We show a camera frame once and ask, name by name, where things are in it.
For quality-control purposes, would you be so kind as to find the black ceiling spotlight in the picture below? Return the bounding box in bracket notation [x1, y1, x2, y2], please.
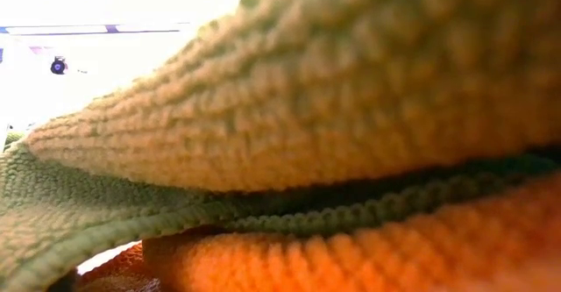
[49, 55, 69, 76]

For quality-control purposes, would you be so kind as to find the green microfiber towel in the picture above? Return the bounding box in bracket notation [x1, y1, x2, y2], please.
[0, 0, 561, 292]
[3, 129, 27, 152]

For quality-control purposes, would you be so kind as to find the orange microfiber towel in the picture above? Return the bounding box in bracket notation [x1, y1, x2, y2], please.
[142, 171, 561, 292]
[77, 242, 161, 292]

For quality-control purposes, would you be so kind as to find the long ceiling light bar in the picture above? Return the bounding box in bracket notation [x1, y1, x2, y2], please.
[0, 22, 192, 37]

